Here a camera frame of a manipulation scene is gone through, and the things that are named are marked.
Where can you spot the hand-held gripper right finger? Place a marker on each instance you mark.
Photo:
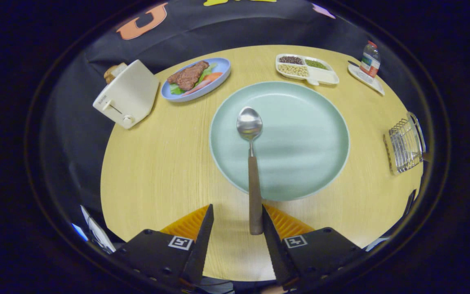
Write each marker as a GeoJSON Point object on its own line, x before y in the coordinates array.
{"type": "Point", "coordinates": [273, 249]}

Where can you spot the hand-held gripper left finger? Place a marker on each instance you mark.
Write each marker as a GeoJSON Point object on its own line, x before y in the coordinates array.
{"type": "Point", "coordinates": [202, 249]}

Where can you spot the light green plate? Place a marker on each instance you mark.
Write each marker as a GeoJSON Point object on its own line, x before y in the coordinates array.
{"type": "Point", "coordinates": [300, 139]}

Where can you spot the black table clamp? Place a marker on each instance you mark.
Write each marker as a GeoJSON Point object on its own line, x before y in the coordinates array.
{"type": "Point", "coordinates": [409, 203]}

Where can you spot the cream toaster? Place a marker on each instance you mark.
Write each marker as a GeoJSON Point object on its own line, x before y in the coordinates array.
{"type": "Point", "coordinates": [129, 94]}

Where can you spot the brown steak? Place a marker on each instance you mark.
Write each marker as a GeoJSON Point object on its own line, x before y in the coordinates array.
{"type": "Point", "coordinates": [188, 75]}

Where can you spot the black backdrop cloth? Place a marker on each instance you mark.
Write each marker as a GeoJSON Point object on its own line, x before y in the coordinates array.
{"type": "Point", "coordinates": [76, 122]}

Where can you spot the pile of yellow soybeans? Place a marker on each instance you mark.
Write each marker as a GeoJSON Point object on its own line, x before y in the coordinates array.
{"type": "Point", "coordinates": [293, 70]}

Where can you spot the white divided dish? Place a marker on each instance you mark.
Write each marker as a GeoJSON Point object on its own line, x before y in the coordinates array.
{"type": "Point", "coordinates": [324, 76]}

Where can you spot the blue oval plate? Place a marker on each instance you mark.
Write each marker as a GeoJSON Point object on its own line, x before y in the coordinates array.
{"type": "Point", "coordinates": [220, 67]}

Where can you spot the pile of green beans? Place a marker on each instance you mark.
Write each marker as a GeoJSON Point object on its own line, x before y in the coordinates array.
{"type": "Point", "coordinates": [315, 64]}

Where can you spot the pile of brown beans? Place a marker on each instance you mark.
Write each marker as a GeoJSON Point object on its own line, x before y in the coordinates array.
{"type": "Point", "coordinates": [290, 60]}

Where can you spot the white square coaster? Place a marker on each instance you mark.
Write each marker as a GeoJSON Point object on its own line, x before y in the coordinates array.
{"type": "Point", "coordinates": [373, 85]}

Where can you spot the toasted bread slice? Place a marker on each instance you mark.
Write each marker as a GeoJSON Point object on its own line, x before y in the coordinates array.
{"type": "Point", "coordinates": [112, 72]}

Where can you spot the clear bottle with red cap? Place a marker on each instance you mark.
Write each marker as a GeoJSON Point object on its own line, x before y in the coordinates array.
{"type": "Point", "coordinates": [370, 61]}

